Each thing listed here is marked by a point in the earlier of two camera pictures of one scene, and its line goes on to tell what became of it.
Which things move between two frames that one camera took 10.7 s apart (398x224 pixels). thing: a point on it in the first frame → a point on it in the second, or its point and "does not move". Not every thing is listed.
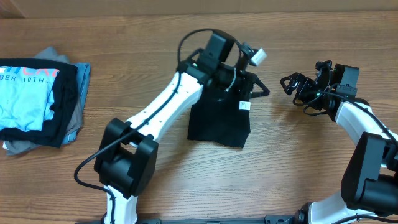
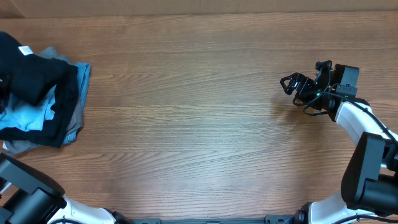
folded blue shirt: [83, 74] does not move
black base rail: [270, 219] does not move
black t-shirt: [225, 121] → [27, 76]
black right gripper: [304, 86] does not move
